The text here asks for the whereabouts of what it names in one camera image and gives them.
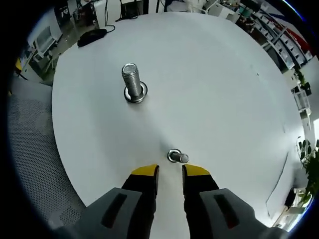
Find black strap device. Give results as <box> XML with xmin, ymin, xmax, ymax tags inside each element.
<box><xmin>286</xmin><ymin>188</ymin><xmax>297</xmax><ymax>208</ymax></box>

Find small threaded steel stud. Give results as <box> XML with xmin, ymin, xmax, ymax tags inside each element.
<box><xmin>167</xmin><ymin>148</ymin><xmax>189</xmax><ymax>165</ymax></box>

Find shelf with white bins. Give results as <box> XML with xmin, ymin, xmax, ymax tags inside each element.
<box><xmin>249</xmin><ymin>4</ymin><xmax>315</xmax><ymax>73</ymax></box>

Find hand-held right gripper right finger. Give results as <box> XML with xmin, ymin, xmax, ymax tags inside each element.
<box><xmin>181</xmin><ymin>164</ymin><xmax>288</xmax><ymax>239</ymax></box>

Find white paper sheet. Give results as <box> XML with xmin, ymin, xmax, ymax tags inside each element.
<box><xmin>265</xmin><ymin>149</ymin><xmax>300</xmax><ymax>218</ymax></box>

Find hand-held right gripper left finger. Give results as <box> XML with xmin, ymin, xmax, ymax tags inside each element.
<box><xmin>67</xmin><ymin>163</ymin><xmax>160</xmax><ymax>239</ymax></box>

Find large threaded steel stud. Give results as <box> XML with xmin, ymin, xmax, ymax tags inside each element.
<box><xmin>121</xmin><ymin>63</ymin><xmax>150</xmax><ymax>103</ymax></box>

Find large potted green plant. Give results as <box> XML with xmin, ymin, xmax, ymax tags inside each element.
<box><xmin>296</xmin><ymin>138</ymin><xmax>319</xmax><ymax>208</ymax></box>

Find black computer mouse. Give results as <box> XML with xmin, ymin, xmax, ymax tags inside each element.
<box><xmin>77</xmin><ymin>28</ymin><xmax>108</xmax><ymax>48</ymax></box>

